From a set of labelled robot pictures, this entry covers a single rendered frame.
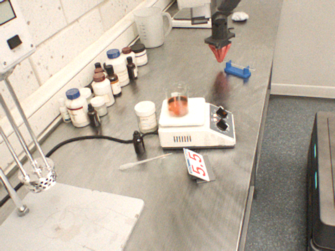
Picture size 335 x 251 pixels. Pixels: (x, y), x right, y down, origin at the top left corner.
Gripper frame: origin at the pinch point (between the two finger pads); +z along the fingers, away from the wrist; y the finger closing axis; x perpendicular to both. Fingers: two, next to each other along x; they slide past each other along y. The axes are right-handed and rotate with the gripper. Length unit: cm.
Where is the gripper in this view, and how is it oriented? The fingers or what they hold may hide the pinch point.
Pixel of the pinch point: (220, 59)
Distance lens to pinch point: 124.7
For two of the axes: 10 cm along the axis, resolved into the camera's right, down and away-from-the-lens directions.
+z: 1.2, 8.0, 5.9
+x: 6.7, 3.7, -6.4
